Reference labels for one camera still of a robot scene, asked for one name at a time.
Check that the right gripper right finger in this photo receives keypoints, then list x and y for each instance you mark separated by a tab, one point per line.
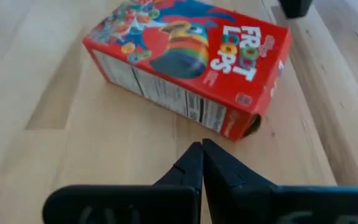
235	199

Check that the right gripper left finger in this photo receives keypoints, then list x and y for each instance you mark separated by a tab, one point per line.
179	199

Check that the red Froot Loops cereal box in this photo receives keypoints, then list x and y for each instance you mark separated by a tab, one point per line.
182	46

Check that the black camera housing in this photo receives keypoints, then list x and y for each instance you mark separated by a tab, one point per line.
294	7

